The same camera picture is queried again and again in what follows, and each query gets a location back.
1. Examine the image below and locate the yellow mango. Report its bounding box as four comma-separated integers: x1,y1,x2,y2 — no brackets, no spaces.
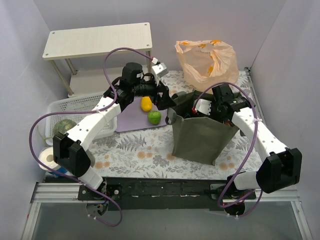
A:
140,96,153,112

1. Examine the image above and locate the green canvas tote bag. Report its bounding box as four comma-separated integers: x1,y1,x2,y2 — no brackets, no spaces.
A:
166,90,239,166

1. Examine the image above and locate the orange plastic grocery bag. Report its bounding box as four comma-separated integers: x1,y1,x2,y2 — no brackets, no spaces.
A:
175,40,239,92

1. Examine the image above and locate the green melon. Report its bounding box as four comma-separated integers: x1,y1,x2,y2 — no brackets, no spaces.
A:
53,119,77,135

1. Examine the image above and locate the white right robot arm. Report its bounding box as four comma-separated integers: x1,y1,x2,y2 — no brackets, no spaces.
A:
211,82,303,199

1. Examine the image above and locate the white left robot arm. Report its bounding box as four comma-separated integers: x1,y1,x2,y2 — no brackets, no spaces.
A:
53,62,176,200

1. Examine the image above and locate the purple plastic tray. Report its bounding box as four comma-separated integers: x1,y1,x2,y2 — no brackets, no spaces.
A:
115,97,167,133

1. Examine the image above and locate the floral patterned table mat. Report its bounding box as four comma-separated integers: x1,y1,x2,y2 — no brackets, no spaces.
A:
72,69,273,181

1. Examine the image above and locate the white perforated plastic basket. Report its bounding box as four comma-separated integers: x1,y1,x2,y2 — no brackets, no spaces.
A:
45,92,117,146

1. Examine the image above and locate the white two-tier shelf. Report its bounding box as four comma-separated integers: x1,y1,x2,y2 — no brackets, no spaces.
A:
42,22,153,98

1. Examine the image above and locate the white paper towel roll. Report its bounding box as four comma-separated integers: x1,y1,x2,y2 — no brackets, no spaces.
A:
38,146,67,176

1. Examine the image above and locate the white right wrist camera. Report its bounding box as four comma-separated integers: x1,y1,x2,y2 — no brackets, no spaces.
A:
192,99,212,117

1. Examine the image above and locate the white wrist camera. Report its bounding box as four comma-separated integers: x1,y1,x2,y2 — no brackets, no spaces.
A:
192,99,212,117
151,63,169,81

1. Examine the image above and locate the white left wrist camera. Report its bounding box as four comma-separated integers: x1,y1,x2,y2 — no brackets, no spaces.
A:
151,63,169,81

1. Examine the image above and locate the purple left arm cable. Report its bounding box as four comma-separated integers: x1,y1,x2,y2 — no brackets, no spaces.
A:
28,47,160,228

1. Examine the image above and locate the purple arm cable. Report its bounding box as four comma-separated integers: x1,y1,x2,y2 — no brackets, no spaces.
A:
28,47,160,228
193,82,265,218

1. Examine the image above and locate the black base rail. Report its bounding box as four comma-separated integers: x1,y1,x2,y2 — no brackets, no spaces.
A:
42,176,253,216

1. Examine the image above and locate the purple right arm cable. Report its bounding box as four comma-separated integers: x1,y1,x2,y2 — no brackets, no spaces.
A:
193,82,265,218

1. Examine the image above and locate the aluminium frame rail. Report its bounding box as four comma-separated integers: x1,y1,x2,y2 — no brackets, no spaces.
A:
21,181,88,240

